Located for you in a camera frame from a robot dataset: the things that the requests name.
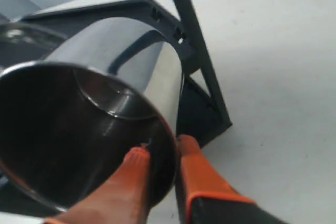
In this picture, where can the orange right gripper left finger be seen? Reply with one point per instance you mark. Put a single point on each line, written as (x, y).
(122, 198)

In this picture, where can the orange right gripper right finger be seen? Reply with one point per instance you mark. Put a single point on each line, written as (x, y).
(204, 196)

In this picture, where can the shiny steel cup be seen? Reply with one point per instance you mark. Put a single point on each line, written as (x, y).
(59, 178)

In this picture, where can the black metal shelf rack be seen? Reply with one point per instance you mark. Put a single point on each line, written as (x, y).
(183, 58)

